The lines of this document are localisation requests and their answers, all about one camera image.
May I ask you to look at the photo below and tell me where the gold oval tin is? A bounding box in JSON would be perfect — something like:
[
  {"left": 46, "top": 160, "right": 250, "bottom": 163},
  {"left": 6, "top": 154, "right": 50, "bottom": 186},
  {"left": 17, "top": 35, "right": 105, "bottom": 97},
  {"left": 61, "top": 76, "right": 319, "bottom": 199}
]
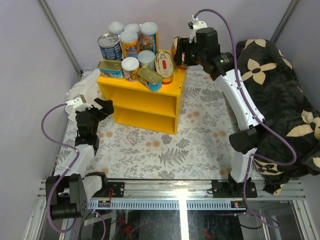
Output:
[
  {"left": 171, "top": 36, "right": 188, "bottom": 70},
  {"left": 155, "top": 51, "right": 174, "bottom": 85}
]

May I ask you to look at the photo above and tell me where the clear jar colourful candy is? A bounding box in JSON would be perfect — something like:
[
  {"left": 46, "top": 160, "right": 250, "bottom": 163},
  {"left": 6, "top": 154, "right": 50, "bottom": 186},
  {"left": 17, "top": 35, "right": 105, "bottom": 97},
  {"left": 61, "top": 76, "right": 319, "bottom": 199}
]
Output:
[{"left": 140, "top": 22, "right": 159, "bottom": 54}]

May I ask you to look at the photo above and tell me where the grey lid small can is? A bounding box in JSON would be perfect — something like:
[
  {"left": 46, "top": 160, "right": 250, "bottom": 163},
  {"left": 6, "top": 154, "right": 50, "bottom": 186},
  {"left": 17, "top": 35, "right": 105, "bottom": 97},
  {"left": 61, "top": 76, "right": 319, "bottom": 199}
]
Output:
[{"left": 137, "top": 50, "right": 155, "bottom": 70}]

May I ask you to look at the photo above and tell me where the gold rectangular tin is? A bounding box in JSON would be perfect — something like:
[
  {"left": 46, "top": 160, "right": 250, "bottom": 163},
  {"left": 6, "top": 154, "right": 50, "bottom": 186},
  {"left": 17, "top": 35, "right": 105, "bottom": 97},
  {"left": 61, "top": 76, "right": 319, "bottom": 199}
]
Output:
[
  {"left": 137, "top": 66, "right": 163, "bottom": 92},
  {"left": 97, "top": 59, "right": 124, "bottom": 79}
]

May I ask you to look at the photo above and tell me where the white lid small can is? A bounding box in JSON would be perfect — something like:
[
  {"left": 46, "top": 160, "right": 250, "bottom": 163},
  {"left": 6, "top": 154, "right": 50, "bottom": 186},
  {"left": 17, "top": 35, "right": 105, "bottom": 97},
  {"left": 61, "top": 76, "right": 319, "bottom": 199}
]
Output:
[{"left": 121, "top": 57, "right": 140, "bottom": 82}]

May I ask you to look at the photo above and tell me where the white red snack canister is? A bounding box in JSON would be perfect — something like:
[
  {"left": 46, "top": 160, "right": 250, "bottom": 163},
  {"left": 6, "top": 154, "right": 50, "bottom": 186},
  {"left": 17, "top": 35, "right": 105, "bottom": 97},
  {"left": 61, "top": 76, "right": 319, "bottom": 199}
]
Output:
[{"left": 123, "top": 23, "right": 141, "bottom": 35}]

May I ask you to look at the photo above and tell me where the orange blue tall canister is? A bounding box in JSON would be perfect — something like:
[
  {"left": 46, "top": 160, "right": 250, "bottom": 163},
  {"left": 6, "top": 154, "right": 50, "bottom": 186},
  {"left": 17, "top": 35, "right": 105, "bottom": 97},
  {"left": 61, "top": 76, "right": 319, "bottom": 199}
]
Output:
[{"left": 119, "top": 30, "right": 140, "bottom": 58}]

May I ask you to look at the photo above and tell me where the blue labelled gold-top can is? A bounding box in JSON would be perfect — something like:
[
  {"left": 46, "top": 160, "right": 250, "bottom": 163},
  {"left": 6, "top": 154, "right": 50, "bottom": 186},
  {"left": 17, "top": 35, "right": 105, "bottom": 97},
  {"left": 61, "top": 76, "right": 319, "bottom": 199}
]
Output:
[{"left": 97, "top": 33, "right": 123, "bottom": 61}]

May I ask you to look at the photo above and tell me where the white orange snack canister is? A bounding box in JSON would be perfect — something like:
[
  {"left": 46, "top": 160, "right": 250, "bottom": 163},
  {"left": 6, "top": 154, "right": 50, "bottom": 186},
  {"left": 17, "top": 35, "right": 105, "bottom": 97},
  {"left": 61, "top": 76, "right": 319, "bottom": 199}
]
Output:
[{"left": 108, "top": 21, "right": 125, "bottom": 36}]

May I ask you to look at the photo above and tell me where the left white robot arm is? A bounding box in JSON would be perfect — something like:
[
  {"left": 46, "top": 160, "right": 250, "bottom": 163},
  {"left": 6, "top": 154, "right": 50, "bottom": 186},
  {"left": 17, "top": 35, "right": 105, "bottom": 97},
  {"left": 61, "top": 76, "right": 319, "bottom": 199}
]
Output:
[{"left": 45, "top": 95, "right": 114, "bottom": 221}]

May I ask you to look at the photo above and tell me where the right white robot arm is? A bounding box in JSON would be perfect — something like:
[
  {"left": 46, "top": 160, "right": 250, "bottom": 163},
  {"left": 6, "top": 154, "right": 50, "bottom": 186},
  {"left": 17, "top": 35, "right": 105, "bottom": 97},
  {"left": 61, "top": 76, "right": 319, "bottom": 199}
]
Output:
[{"left": 173, "top": 27, "right": 270, "bottom": 198}]

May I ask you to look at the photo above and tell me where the yellow wooden shelf cabinet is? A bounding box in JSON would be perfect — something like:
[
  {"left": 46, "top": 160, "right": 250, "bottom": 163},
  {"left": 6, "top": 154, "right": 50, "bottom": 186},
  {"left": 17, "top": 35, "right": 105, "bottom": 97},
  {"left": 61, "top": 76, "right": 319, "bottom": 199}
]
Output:
[{"left": 97, "top": 66, "right": 188, "bottom": 135}]

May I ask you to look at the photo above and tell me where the crumpled cream cloth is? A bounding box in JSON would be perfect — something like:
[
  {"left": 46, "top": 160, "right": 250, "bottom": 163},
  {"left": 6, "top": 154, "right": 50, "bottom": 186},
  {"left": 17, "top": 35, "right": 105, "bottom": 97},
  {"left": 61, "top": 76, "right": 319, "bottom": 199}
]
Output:
[{"left": 67, "top": 68, "right": 104, "bottom": 109}]

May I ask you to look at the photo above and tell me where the black floral plush blanket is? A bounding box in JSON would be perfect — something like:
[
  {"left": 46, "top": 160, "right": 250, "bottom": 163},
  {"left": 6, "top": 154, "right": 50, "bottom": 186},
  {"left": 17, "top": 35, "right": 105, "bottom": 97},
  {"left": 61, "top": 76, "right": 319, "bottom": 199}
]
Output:
[{"left": 236, "top": 39, "right": 320, "bottom": 195}]

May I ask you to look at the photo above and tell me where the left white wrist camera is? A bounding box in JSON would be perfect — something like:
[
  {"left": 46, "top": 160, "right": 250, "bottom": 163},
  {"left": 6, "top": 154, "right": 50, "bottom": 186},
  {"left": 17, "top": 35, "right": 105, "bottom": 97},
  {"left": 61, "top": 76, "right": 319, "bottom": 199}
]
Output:
[{"left": 65, "top": 94, "right": 92, "bottom": 112}]

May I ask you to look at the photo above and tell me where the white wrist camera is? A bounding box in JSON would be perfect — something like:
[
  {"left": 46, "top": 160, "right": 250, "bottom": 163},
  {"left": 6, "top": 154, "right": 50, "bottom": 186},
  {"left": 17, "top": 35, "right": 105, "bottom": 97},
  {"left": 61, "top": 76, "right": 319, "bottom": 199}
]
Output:
[
  {"left": 188, "top": 15, "right": 208, "bottom": 43},
  {"left": 65, "top": 94, "right": 92, "bottom": 112}
]

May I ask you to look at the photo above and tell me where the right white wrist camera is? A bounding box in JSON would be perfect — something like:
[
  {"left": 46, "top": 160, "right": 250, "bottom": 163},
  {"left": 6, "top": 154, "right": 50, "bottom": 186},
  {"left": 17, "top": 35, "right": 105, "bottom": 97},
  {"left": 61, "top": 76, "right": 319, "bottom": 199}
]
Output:
[{"left": 188, "top": 15, "right": 208, "bottom": 43}]

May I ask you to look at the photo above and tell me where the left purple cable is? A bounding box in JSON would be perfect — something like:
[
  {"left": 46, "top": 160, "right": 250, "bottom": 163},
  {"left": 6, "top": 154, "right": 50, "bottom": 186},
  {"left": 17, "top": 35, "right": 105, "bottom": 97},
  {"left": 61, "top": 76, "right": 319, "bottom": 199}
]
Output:
[{"left": 40, "top": 103, "right": 81, "bottom": 234}]

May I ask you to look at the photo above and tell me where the aluminium mounting rail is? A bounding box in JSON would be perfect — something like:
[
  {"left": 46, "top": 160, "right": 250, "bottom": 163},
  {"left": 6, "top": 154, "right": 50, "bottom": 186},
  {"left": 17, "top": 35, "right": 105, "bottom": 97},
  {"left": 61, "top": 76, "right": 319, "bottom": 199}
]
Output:
[{"left": 50, "top": 178, "right": 306, "bottom": 219}]

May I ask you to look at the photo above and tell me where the left metal corner post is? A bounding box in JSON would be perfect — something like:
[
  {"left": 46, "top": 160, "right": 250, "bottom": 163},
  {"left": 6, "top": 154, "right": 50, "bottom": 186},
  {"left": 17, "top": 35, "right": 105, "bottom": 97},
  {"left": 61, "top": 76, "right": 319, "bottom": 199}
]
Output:
[{"left": 37, "top": 0, "right": 83, "bottom": 76}]

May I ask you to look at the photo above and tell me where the metal corner post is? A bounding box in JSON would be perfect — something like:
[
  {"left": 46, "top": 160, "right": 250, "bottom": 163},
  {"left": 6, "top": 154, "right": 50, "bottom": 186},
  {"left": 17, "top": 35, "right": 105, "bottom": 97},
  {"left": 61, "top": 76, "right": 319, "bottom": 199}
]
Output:
[
  {"left": 270, "top": 0, "right": 301, "bottom": 44},
  {"left": 37, "top": 0, "right": 83, "bottom": 76}
]

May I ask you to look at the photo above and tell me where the right metal corner post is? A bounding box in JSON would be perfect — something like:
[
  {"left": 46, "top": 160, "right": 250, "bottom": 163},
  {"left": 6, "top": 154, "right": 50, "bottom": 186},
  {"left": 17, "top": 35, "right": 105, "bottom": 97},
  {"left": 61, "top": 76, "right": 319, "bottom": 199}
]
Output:
[{"left": 270, "top": 0, "right": 301, "bottom": 44}]

